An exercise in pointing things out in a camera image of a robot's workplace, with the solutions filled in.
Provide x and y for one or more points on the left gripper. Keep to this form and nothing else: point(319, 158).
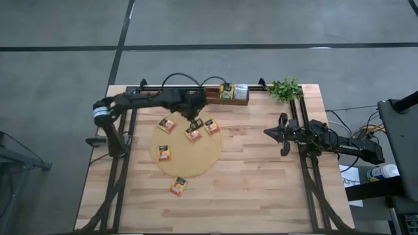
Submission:
point(189, 102)

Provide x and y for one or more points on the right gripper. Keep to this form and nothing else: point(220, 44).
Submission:
point(297, 134)

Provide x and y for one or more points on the orange tea packet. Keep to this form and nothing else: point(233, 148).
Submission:
point(164, 154)
point(166, 126)
point(178, 187)
point(212, 128)
point(195, 136)

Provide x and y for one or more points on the wooden compartment box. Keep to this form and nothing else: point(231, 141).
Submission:
point(228, 102)

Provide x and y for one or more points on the white Tazo tea packet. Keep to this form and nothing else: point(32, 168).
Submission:
point(241, 92)

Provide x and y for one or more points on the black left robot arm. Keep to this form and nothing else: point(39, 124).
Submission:
point(140, 100)

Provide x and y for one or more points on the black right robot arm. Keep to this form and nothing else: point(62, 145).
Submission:
point(352, 148)

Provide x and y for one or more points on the round woven placemat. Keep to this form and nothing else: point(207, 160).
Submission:
point(189, 160)

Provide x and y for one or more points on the green plant white pot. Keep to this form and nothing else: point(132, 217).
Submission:
point(285, 90)

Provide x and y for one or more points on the white paper sheet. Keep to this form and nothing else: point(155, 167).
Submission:
point(351, 197)

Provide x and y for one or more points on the black shelf bar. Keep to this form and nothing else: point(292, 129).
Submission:
point(372, 190)

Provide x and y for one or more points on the white bottle blue yellow label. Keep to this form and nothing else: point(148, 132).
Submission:
point(385, 171)

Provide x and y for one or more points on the grey cart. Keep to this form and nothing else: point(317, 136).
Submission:
point(401, 137)

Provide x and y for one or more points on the black pole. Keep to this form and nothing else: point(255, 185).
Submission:
point(406, 102)

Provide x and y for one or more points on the black computer blue lights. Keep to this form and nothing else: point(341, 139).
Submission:
point(411, 223)

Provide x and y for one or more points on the black metal stand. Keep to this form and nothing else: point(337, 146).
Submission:
point(19, 160)

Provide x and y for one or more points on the black metal table frame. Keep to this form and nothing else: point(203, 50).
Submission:
point(148, 88)

